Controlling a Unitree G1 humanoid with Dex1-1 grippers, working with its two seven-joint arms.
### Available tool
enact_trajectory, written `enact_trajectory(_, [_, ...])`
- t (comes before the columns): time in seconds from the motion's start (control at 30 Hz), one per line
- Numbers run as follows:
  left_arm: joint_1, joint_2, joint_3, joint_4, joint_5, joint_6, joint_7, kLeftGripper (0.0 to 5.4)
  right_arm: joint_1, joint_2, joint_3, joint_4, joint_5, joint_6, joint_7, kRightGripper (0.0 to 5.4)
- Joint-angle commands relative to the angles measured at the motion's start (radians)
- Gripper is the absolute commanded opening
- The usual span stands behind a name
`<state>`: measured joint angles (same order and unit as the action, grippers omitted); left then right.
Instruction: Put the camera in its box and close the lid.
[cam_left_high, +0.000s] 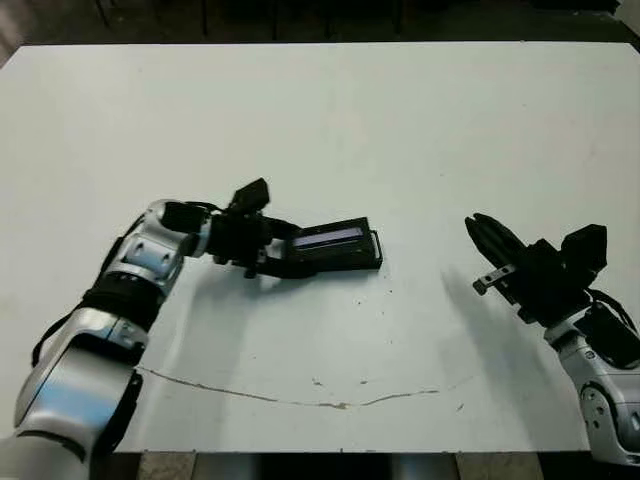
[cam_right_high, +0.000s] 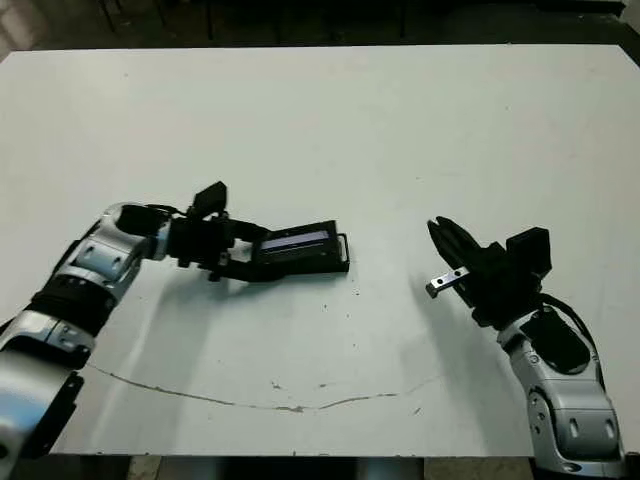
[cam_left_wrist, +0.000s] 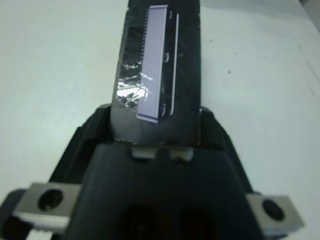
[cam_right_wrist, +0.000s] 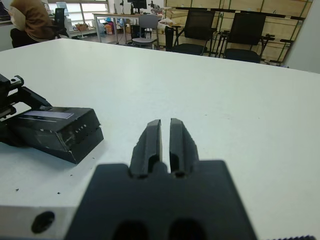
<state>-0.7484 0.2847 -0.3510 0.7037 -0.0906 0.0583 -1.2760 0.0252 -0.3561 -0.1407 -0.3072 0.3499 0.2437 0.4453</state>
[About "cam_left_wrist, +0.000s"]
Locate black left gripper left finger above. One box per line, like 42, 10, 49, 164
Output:
48, 104, 118, 186

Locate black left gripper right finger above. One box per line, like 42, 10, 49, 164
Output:
198, 106, 255, 195

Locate black box lid silver print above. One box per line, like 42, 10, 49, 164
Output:
111, 0, 203, 147

